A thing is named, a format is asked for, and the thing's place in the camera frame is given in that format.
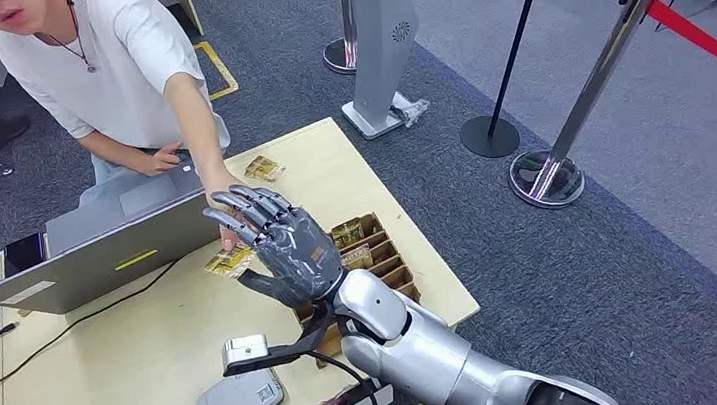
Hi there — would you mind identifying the person's right hand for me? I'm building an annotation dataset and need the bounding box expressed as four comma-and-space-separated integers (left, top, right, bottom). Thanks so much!
132, 140, 190, 180

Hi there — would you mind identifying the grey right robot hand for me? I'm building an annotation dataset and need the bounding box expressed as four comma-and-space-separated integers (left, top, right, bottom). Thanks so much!
198, 174, 352, 318

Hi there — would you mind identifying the person's left hand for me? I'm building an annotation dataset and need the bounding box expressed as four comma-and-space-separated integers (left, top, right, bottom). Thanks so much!
201, 167, 253, 254

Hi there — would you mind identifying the patterned room key card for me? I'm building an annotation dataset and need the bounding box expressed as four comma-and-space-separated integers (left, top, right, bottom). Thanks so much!
330, 216, 368, 250
340, 244, 376, 272

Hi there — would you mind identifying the patterned ID card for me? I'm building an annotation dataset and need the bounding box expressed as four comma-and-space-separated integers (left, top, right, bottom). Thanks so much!
202, 240, 261, 284

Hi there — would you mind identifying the wooden card organizer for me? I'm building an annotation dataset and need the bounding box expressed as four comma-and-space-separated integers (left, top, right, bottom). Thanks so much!
281, 207, 429, 373

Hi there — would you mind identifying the grey laptop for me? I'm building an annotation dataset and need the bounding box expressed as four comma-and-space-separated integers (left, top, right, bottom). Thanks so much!
0, 159, 231, 323

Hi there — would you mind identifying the wooden board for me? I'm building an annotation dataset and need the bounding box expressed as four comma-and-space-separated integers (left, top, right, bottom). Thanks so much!
147, 0, 206, 42

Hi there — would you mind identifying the crumpled clear plastic bag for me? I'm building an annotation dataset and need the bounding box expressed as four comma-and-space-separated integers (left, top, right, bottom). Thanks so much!
386, 88, 434, 131

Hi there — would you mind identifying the silver kiosk stand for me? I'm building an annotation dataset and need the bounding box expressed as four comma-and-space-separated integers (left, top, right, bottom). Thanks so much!
328, 0, 433, 144

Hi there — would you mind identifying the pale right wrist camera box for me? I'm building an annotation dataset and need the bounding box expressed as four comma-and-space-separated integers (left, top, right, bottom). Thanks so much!
219, 333, 272, 371

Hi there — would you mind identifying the black cord pendant necklace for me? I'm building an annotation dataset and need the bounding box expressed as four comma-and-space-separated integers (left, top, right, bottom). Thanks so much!
34, 0, 99, 80

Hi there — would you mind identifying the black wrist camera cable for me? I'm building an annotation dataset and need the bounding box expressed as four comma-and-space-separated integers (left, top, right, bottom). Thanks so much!
307, 343, 383, 405

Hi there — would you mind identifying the black laptop power cable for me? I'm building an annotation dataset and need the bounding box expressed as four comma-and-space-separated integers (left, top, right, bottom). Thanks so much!
0, 255, 199, 405

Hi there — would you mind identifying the black stanchion post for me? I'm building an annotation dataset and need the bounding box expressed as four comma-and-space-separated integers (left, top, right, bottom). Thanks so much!
445, 0, 575, 163

